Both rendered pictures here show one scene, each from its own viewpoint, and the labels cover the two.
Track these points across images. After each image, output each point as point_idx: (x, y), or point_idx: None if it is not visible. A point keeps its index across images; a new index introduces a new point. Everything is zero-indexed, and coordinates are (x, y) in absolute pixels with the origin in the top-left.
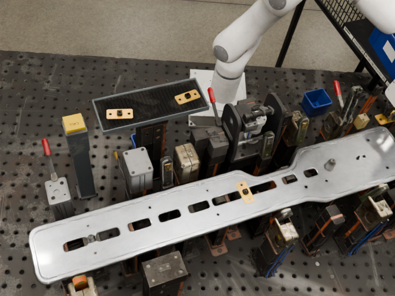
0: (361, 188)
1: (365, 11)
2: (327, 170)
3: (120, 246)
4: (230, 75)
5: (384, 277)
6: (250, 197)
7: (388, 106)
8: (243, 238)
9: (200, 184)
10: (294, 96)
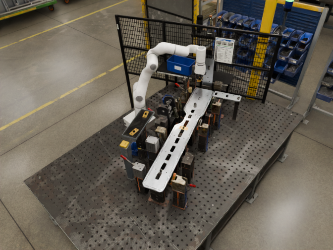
0: (207, 104)
1: (178, 53)
2: (195, 107)
3: (170, 165)
4: (143, 105)
5: (231, 126)
6: (186, 128)
7: (197, 76)
8: (190, 148)
9: (170, 136)
10: (158, 103)
